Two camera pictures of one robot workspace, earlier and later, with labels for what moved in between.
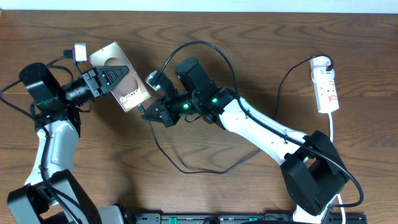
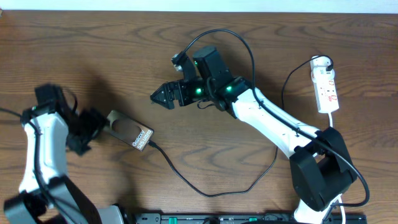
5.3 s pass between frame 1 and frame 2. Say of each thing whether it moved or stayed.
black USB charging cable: moved
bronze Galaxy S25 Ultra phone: moved
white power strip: stayed
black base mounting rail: stayed
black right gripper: moved
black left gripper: moved
